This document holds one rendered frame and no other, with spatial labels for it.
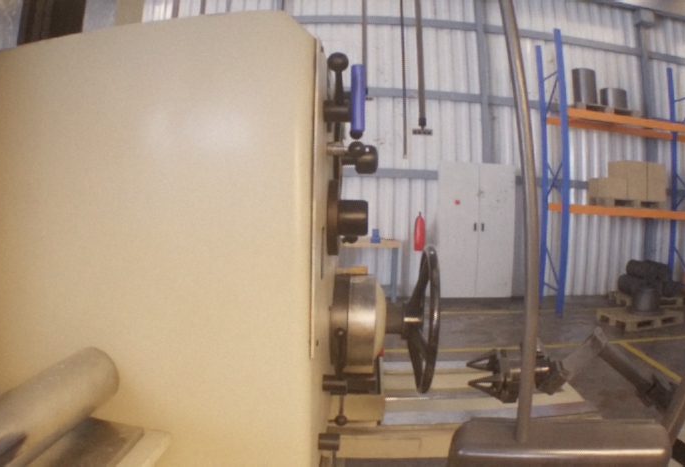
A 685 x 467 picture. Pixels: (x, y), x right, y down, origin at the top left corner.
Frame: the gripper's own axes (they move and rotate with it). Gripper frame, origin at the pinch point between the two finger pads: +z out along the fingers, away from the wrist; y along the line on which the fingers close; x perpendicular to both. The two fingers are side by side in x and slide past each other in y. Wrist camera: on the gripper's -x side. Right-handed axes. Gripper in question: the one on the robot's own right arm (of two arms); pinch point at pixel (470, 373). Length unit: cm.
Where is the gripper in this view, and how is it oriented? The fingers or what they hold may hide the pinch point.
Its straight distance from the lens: 128.0
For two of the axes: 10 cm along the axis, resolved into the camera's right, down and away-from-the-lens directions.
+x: -0.3, -8.0, -6.1
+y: 0.7, -6.1, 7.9
